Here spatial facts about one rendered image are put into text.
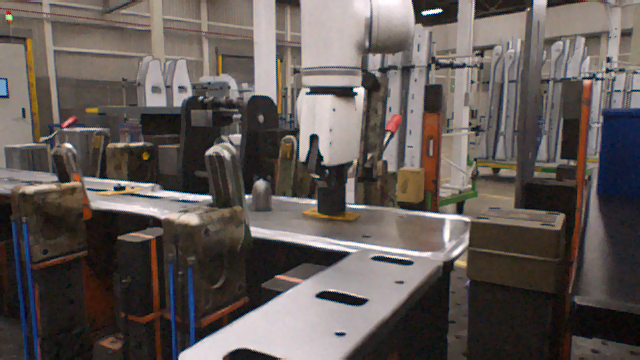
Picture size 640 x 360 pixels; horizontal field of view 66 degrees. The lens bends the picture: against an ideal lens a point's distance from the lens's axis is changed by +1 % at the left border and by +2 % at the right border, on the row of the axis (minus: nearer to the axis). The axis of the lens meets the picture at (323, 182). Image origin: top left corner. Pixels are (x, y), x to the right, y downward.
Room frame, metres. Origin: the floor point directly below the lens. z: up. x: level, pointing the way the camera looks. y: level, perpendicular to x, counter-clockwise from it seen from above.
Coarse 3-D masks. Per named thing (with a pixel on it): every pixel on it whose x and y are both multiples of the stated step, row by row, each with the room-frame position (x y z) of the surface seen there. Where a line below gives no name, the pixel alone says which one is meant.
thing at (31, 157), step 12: (24, 144) 1.38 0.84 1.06; (36, 144) 1.38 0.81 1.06; (12, 156) 1.32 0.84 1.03; (24, 156) 1.33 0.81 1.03; (36, 156) 1.35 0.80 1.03; (48, 156) 1.39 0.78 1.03; (12, 168) 1.33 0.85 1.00; (24, 168) 1.32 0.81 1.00; (36, 168) 1.35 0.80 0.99; (48, 168) 1.38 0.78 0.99
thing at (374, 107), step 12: (372, 84) 0.81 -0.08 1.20; (384, 84) 0.83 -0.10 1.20; (372, 96) 0.84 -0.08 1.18; (384, 96) 0.83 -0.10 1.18; (372, 108) 0.84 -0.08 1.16; (384, 108) 0.83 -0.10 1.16; (372, 120) 0.84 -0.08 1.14; (384, 120) 0.83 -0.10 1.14; (372, 132) 0.83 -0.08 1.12; (384, 132) 0.83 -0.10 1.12; (360, 144) 0.83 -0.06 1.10; (372, 144) 0.83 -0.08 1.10; (360, 156) 0.83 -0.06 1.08; (360, 168) 0.82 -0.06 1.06
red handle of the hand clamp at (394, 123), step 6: (396, 114) 0.92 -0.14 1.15; (390, 120) 0.91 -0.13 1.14; (396, 120) 0.91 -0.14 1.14; (390, 126) 0.90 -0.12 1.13; (396, 126) 0.90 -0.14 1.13; (390, 132) 0.89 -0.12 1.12; (396, 132) 0.90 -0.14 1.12; (384, 138) 0.87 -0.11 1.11; (390, 138) 0.88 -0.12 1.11; (384, 144) 0.86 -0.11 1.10; (384, 150) 0.86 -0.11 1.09; (372, 156) 0.84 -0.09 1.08; (366, 162) 0.83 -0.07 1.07; (372, 162) 0.82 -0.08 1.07; (366, 168) 0.82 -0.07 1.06; (372, 168) 0.82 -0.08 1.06
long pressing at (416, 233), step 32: (0, 192) 0.97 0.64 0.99; (128, 192) 0.93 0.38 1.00; (160, 192) 0.92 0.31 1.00; (256, 224) 0.66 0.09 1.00; (288, 224) 0.66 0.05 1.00; (320, 224) 0.66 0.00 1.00; (352, 224) 0.66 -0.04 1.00; (384, 224) 0.66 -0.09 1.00; (416, 224) 0.66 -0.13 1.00; (448, 224) 0.66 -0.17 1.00; (384, 256) 0.53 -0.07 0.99; (448, 256) 0.53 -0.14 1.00
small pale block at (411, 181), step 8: (408, 168) 0.78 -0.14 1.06; (416, 168) 0.78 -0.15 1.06; (424, 168) 0.78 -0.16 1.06; (400, 176) 0.76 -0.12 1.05; (408, 176) 0.76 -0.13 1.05; (416, 176) 0.75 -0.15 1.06; (424, 176) 0.78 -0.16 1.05; (400, 184) 0.76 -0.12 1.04; (408, 184) 0.76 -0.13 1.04; (416, 184) 0.75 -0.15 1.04; (424, 184) 0.78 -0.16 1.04; (400, 192) 0.76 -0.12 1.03; (408, 192) 0.76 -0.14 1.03; (416, 192) 0.75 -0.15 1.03; (400, 200) 0.76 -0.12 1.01; (408, 200) 0.76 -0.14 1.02; (416, 200) 0.75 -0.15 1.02; (400, 208) 0.77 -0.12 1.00; (408, 208) 0.76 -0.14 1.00; (416, 208) 0.76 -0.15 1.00
